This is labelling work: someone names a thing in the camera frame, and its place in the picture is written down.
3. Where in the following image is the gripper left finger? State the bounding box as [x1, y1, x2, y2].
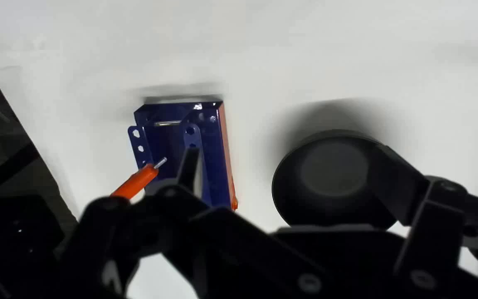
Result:
[56, 146, 327, 299]

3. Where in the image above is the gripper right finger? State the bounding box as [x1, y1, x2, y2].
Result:
[373, 142, 478, 299]

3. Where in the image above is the black bowl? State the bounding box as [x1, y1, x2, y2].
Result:
[271, 130, 402, 231]

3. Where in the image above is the orange handled screwdriver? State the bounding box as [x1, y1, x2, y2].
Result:
[110, 157, 168, 200]

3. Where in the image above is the blue metal bracket orange side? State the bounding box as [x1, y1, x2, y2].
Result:
[128, 101, 239, 211]

